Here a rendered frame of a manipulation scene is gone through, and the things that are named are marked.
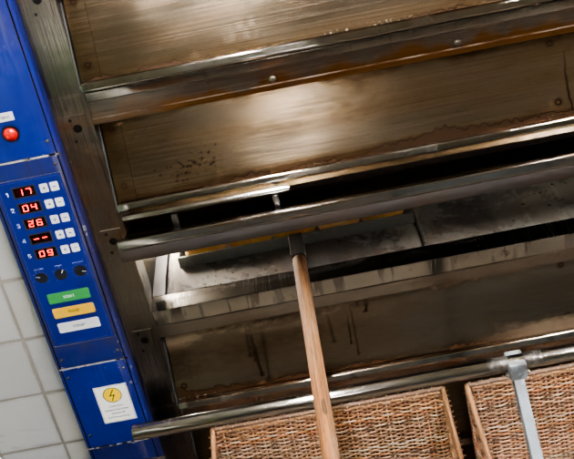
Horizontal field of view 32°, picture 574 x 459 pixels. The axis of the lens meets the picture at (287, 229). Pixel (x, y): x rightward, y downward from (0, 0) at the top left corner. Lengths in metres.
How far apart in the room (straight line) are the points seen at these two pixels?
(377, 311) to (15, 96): 0.90
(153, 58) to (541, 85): 0.76
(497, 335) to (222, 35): 0.92
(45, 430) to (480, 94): 1.24
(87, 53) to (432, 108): 0.67
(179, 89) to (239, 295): 0.49
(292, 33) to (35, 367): 0.95
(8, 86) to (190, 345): 0.72
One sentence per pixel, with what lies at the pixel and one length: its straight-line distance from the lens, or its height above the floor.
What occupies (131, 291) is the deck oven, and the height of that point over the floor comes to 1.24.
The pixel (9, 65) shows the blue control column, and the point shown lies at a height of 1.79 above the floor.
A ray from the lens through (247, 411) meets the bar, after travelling 1.86.
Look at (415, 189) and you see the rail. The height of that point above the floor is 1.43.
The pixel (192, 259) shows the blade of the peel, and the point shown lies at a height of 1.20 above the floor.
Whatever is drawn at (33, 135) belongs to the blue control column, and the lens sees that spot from 1.96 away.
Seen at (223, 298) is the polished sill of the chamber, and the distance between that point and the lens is 2.15.
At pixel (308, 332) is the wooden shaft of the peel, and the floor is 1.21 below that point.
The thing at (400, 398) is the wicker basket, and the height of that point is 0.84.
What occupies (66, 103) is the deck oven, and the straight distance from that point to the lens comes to 1.96.
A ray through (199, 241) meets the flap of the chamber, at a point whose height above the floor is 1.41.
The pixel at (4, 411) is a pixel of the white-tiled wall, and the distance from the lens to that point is 2.38.
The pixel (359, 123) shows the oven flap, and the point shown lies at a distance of 1.97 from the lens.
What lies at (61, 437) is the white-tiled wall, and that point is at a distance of 2.42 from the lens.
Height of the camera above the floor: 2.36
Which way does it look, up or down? 30 degrees down
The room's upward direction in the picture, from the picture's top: 12 degrees counter-clockwise
